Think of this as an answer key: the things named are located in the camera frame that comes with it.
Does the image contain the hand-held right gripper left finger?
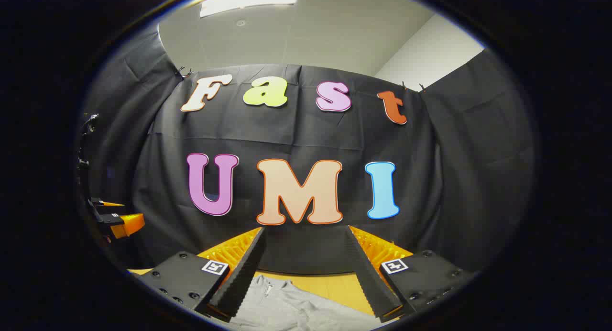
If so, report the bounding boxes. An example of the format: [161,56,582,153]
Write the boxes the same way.
[136,227,267,322]

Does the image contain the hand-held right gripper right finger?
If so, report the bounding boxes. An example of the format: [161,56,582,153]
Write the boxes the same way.
[345,225,479,322]

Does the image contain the grey zip-neck sweatshirt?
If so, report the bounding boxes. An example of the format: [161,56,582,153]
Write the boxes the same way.
[229,275,383,331]

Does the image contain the black backdrop cloth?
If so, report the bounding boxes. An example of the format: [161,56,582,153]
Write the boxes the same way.
[79,22,536,276]

